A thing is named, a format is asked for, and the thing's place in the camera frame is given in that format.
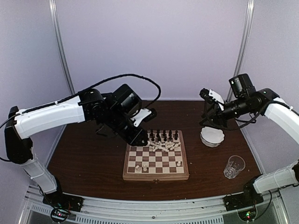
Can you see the clear plastic cup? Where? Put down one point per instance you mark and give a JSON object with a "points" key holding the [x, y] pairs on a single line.
{"points": [[234, 166]]}

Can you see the wooden chess board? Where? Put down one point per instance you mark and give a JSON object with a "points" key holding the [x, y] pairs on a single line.
{"points": [[162, 164]]}

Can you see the aluminium corner post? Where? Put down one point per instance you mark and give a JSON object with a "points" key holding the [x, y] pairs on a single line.
{"points": [[59, 40], [245, 36]]}

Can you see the aluminium front rail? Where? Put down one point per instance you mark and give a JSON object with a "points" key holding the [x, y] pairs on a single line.
{"points": [[210, 210]]}

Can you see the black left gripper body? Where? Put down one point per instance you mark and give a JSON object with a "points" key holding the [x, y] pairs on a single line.
{"points": [[116, 122]]}

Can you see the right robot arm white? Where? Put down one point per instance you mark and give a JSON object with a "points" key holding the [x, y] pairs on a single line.
{"points": [[285, 124]]}

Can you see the white scalloped bowl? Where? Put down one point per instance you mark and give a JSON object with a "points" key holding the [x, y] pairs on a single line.
{"points": [[211, 137]]}

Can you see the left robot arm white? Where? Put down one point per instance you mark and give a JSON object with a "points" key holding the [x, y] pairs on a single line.
{"points": [[84, 106]]}

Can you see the dark rook corner piece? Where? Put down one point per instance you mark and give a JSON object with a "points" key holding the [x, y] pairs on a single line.
{"points": [[176, 135]]}

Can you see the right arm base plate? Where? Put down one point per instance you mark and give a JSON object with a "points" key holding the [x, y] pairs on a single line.
{"points": [[239, 201]]}

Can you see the left aluminium corner post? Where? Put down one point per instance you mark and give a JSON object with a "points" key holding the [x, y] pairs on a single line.
{"points": [[59, 40]]}

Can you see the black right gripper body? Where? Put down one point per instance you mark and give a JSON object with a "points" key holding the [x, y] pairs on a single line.
{"points": [[241, 107]]}

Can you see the right aluminium corner post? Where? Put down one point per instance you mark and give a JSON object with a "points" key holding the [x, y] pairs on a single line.
{"points": [[245, 36]]}

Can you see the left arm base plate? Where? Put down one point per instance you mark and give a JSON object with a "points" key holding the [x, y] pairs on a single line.
{"points": [[60, 200]]}

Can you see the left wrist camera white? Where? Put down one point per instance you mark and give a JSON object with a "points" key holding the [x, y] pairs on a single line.
{"points": [[144, 115]]}

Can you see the white king chess piece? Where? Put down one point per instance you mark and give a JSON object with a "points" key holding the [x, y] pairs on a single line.
{"points": [[172, 145]]}

